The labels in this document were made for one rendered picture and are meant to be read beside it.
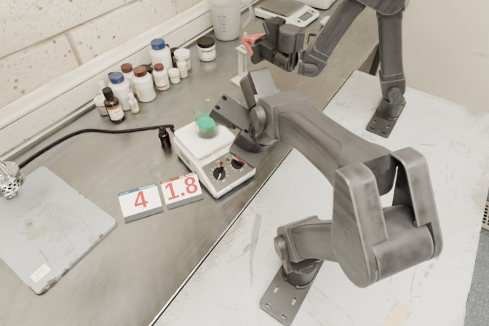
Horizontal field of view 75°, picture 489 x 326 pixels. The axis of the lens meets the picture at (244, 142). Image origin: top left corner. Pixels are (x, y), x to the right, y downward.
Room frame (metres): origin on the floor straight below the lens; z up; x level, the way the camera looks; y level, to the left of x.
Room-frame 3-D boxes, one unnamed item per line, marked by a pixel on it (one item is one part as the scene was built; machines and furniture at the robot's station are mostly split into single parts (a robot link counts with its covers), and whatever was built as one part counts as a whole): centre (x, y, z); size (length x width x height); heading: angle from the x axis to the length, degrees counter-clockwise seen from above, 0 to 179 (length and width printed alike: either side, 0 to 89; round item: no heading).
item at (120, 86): (0.82, 0.39, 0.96); 0.06 x 0.06 x 0.11
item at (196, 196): (0.46, 0.15, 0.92); 0.09 x 0.06 x 0.04; 111
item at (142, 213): (0.43, 0.25, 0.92); 0.09 x 0.06 x 0.04; 111
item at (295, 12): (1.48, -0.20, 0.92); 0.26 x 0.19 x 0.05; 52
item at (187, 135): (0.59, 0.11, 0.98); 0.12 x 0.12 x 0.01; 38
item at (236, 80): (0.95, -0.01, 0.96); 0.08 x 0.08 x 0.13; 43
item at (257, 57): (0.87, -0.08, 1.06); 0.10 x 0.07 x 0.07; 133
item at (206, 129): (0.60, 0.09, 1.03); 0.07 x 0.06 x 0.08; 169
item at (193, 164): (0.57, 0.09, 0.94); 0.22 x 0.13 x 0.08; 38
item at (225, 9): (1.29, 0.06, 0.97); 0.18 x 0.13 x 0.15; 87
